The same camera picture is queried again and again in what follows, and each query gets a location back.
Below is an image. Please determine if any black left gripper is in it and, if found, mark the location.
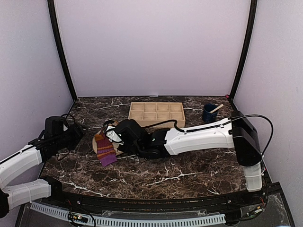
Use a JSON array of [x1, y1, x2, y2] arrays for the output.
[[54, 122, 88, 151]]

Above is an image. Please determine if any brown beige argyle sock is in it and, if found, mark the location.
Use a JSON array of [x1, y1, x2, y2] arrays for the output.
[[102, 120, 124, 145]]

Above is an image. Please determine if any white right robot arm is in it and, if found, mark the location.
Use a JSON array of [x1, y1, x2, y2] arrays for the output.
[[106, 111, 262, 205]]

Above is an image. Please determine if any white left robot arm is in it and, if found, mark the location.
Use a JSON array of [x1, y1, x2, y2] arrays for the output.
[[0, 127, 84, 218]]

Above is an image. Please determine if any round beige plate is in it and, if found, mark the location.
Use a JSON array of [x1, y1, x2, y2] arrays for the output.
[[91, 126, 124, 156]]

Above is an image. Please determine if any wooden compartment tray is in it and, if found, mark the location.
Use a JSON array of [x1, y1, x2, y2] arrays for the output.
[[128, 102, 186, 128]]

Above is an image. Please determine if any purple maroon striped sock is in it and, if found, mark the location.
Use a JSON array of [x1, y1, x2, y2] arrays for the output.
[[94, 133, 117, 167]]

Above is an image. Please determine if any blue enamel mug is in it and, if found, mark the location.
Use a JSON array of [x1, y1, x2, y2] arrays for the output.
[[202, 104, 218, 123]]

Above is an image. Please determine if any pale wooden stick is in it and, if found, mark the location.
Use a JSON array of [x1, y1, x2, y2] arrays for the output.
[[210, 104, 224, 113]]

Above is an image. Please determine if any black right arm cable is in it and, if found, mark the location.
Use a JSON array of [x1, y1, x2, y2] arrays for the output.
[[142, 114, 274, 157]]

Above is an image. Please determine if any black front rail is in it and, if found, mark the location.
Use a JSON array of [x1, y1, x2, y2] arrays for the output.
[[42, 191, 264, 213]]

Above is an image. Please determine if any black left frame post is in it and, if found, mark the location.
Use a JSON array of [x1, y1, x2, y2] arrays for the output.
[[47, 0, 78, 102]]

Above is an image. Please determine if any black frame post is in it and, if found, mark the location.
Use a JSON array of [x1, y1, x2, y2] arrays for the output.
[[229, 0, 258, 97], [47, 0, 78, 102]]

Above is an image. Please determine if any white slotted cable duct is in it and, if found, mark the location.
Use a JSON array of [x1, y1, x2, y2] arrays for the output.
[[30, 202, 226, 227]]

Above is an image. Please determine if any black right frame post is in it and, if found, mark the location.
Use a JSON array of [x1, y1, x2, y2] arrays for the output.
[[229, 0, 258, 97]]

